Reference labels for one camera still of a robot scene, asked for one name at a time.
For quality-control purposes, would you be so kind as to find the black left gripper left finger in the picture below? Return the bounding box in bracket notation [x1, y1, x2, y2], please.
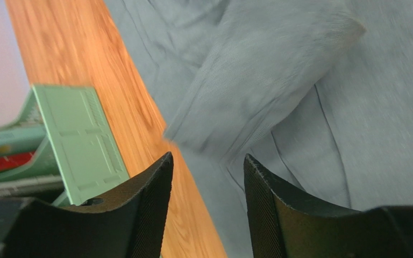
[0, 152, 174, 257]

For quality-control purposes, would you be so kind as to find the red book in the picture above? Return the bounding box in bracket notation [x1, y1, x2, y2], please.
[0, 152, 34, 172]

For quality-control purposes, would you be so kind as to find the grey long sleeve shirt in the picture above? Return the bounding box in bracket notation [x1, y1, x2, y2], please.
[106, 1, 413, 257]

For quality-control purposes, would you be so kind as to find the green file organizer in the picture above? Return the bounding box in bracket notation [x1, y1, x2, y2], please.
[0, 85, 129, 206]

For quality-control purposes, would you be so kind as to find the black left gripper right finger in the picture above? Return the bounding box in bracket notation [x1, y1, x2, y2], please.
[244, 155, 413, 258]

